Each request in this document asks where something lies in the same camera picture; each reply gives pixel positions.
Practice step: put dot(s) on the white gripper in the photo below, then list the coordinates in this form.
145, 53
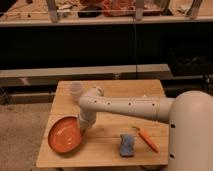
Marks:
86, 120

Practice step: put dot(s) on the orange ceramic bowl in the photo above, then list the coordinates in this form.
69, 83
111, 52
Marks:
65, 135

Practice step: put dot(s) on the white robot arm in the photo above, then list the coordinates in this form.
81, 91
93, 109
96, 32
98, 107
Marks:
189, 115

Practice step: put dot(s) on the translucent plastic cup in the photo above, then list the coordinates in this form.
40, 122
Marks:
76, 90

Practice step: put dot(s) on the blue sponge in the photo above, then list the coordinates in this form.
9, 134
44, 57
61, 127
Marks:
126, 148

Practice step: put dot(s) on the orange toy carrot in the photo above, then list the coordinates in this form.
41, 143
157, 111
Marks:
146, 138

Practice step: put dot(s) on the red cloth on shelf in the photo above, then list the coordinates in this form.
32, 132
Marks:
115, 8

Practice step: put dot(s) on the wooden bench rail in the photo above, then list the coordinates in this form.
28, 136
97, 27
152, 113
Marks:
51, 76

